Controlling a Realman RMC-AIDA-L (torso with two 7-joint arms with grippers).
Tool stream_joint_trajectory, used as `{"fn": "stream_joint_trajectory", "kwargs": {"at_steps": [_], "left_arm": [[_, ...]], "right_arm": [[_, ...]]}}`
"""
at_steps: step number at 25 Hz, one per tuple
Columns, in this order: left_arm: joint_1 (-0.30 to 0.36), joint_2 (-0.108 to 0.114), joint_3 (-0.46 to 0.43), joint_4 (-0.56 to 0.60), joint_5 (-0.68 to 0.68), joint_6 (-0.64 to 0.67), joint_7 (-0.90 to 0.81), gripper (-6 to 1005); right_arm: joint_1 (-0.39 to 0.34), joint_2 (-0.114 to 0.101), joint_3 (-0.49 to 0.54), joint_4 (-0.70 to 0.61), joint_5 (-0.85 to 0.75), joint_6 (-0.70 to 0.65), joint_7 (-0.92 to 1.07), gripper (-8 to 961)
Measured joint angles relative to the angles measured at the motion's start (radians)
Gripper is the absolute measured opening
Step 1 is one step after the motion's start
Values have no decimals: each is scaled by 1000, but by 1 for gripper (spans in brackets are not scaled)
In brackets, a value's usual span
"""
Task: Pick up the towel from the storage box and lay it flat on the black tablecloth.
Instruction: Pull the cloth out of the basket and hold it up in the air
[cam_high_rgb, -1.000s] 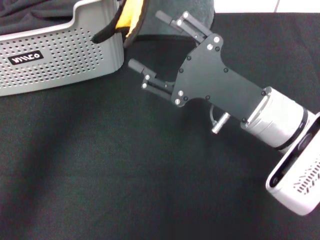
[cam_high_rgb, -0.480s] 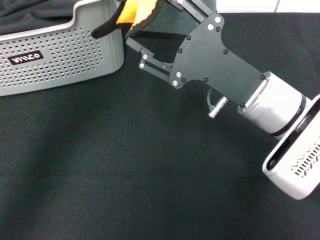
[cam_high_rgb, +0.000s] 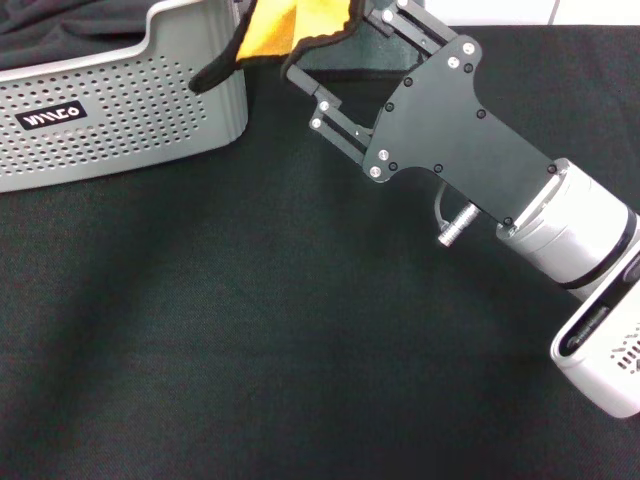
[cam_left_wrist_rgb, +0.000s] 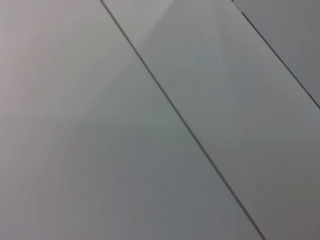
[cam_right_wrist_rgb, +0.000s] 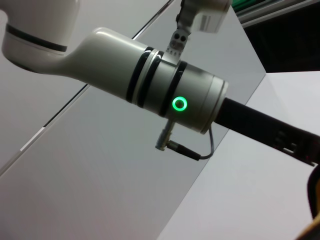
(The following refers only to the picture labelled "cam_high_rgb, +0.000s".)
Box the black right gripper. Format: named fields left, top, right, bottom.
left=283, top=0, right=558, bottom=227

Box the yellow towel with black trim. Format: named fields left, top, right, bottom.
left=189, top=0, right=372, bottom=96

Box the grey perforated plastic storage box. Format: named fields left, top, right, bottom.
left=0, top=0, right=250, bottom=194

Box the black tablecloth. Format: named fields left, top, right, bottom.
left=0, top=22, right=640, bottom=480

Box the dark crumpled cloth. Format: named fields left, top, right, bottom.
left=0, top=0, right=167, bottom=72

